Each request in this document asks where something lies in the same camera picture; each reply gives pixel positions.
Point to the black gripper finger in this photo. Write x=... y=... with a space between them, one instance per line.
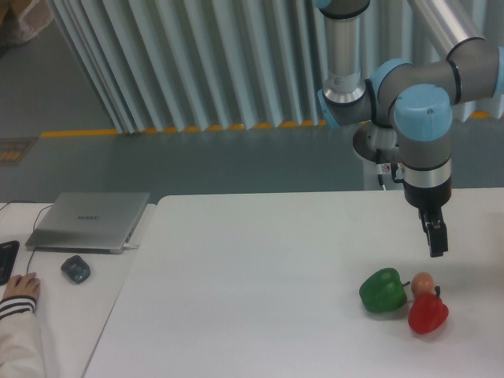
x=423 y=216
x=437 y=234

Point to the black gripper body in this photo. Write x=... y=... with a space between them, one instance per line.
x=427 y=197

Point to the white sleeved forearm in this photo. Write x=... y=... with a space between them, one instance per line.
x=21 y=343

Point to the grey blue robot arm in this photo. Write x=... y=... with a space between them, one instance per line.
x=410 y=106

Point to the person's hand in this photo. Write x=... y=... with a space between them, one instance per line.
x=22 y=292

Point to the brown egg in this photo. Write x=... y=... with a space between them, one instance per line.
x=422 y=283

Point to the green bell pepper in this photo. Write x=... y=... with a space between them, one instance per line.
x=383 y=291

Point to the red bell pepper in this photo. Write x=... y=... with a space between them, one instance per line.
x=428 y=312

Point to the corrugated metal partition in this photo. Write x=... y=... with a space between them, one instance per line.
x=200 y=64

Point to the silver closed laptop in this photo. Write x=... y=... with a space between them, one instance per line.
x=89 y=222

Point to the black computer mouse dock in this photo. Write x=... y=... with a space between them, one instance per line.
x=76 y=269

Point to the black keyboard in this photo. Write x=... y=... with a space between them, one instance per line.
x=8 y=256

